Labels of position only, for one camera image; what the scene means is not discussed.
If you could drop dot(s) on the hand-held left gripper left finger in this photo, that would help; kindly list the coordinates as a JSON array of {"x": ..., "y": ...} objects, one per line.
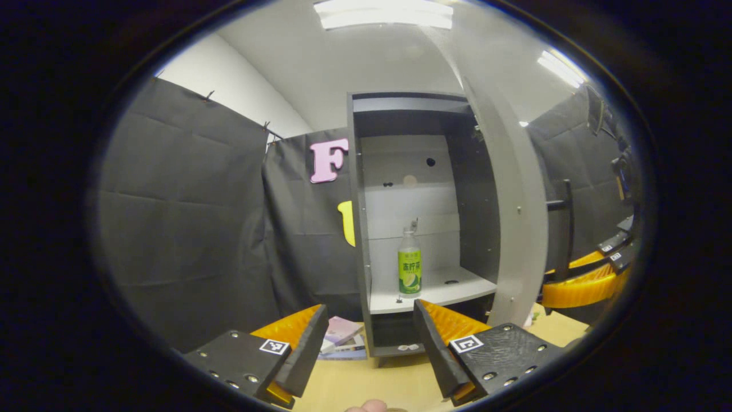
[{"x": 309, "y": 349}]

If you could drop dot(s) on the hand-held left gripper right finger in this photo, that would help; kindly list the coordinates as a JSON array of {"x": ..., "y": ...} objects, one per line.
[{"x": 437, "y": 355}]

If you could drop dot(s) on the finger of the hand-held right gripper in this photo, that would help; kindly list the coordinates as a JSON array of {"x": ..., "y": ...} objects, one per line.
[
  {"x": 615, "y": 241},
  {"x": 577, "y": 292}
]

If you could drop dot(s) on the green label bottle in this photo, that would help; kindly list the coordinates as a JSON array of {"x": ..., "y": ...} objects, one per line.
[{"x": 409, "y": 274}]

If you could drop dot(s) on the dark grey cabinet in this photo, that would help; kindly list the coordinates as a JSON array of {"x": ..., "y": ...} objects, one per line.
[{"x": 480, "y": 200}]

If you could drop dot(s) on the blue book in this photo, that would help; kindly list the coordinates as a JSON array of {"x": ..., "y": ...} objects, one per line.
[{"x": 349, "y": 355}]

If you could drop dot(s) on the black backdrop cloth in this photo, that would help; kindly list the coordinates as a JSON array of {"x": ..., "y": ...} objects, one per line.
[{"x": 189, "y": 229}]

